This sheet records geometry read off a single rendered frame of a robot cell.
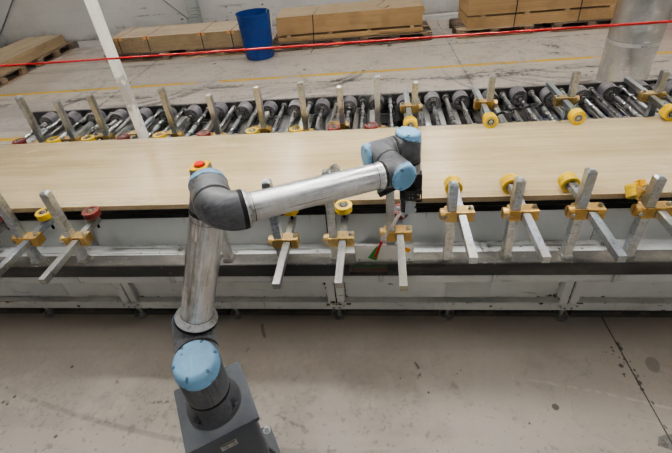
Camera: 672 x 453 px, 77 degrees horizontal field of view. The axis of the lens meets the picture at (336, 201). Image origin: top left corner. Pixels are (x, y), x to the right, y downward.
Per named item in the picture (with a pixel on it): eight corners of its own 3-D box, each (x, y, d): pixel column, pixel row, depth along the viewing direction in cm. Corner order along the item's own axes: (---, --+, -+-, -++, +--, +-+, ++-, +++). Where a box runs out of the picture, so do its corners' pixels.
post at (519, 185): (507, 269, 188) (527, 179, 161) (499, 269, 189) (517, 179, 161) (506, 264, 191) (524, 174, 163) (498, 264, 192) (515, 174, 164)
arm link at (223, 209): (194, 214, 108) (421, 159, 129) (188, 190, 118) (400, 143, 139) (203, 249, 115) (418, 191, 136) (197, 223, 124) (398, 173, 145)
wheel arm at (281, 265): (281, 290, 169) (279, 283, 167) (273, 290, 170) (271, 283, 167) (297, 222, 205) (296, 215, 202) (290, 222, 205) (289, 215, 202)
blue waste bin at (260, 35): (275, 60, 683) (267, 12, 640) (240, 63, 688) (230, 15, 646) (281, 50, 730) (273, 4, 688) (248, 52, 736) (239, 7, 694)
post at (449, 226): (450, 272, 192) (459, 184, 164) (442, 272, 192) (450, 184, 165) (449, 266, 195) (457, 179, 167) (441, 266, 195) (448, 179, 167)
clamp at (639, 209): (672, 219, 165) (677, 208, 162) (635, 219, 166) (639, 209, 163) (663, 209, 169) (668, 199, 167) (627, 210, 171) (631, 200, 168)
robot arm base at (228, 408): (247, 413, 149) (241, 398, 143) (193, 440, 143) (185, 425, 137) (233, 370, 163) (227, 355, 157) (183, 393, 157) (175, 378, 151)
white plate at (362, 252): (413, 261, 189) (414, 244, 183) (355, 262, 192) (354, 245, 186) (413, 260, 189) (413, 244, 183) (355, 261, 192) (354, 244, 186)
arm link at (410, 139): (388, 128, 148) (413, 121, 150) (388, 159, 155) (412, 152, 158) (402, 138, 141) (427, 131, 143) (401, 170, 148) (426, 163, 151)
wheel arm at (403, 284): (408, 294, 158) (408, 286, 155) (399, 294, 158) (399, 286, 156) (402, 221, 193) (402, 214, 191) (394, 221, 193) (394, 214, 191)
